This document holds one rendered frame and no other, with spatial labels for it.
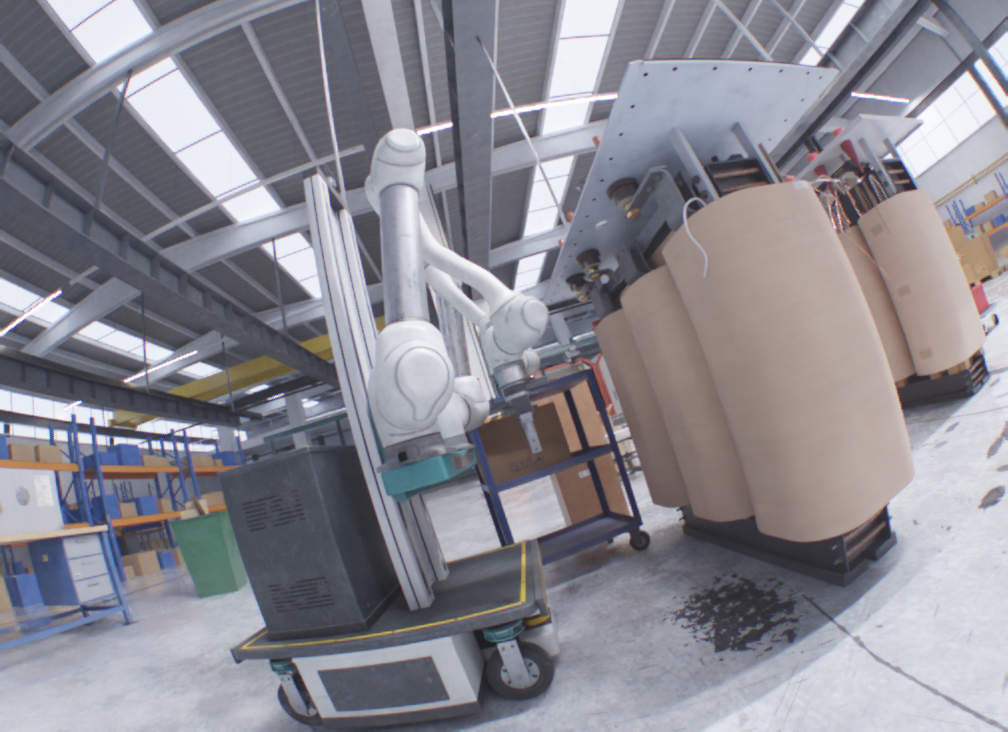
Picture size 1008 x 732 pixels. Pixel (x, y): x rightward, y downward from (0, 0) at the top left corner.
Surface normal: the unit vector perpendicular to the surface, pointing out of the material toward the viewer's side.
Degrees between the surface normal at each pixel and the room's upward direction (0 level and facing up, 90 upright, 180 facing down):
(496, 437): 90
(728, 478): 90
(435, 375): 96
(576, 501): 90
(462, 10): 180
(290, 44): 175
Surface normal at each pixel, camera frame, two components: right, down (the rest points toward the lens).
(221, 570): 0.34, -0.23
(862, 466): 0.04, -0.22
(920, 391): -0.95, 0.29
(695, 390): -0.68, 0.07
